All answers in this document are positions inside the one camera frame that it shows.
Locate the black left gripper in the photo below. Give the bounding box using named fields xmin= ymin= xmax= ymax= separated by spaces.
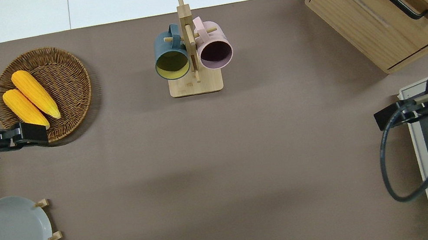
xmin=0 ymin=118 xmax=50 ymax=155

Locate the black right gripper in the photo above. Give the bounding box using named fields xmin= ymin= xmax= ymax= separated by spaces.
xmin=371 ymin=93 xmax=428 ymax=133

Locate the wooden mug rack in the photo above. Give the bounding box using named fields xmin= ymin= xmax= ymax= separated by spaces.
xmin=154 ymin=0 xmax=229 ymax=100

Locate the yellow corn cob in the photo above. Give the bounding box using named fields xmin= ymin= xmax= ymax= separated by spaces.
xmin=1 ymin=83 xmax=51 ymax=135
xmin=10 ymin=65 xmax=62 ymax=126

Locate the round wicker basket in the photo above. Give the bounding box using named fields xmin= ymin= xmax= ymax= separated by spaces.
xmin=0 ymin=40 xmax=101 ymax=152

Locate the dark blue mug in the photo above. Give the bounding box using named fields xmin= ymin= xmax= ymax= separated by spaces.
xmin=148 ymin=22 xmax=194 ymax=83

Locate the pink mug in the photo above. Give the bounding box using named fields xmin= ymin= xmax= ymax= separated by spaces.
xmin=190 ymin=11 xmax=236 ymax=73

